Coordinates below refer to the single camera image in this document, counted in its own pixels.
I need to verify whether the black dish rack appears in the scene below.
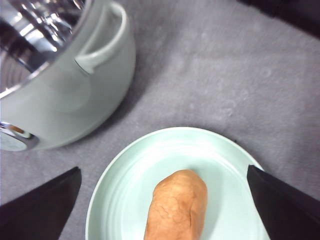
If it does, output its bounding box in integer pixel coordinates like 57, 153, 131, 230
237, 0, 320, 37

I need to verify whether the green plate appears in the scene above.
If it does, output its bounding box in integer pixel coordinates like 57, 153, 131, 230
85, 126, 271, 240

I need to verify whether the green electric steamer pot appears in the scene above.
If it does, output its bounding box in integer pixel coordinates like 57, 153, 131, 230
0, 0, 136, 152

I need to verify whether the grey table cloth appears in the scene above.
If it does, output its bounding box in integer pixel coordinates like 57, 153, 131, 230
0, 0, 320, 240

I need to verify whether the brown potato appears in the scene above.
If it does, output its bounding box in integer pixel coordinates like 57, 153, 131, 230
144, 169, 208, 240

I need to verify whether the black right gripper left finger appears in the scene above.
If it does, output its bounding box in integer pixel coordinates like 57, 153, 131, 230
0, 166, 82, 240

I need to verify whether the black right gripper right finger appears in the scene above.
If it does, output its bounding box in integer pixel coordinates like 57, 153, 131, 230
247, 164, 320, 240

